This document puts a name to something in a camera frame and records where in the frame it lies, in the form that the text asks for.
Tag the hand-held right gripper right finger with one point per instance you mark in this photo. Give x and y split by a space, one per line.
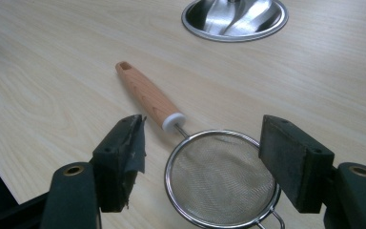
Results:
301 165

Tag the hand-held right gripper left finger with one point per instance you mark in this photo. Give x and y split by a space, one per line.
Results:
114 165

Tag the stainless steel bowl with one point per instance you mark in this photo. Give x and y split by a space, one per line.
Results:
235 19

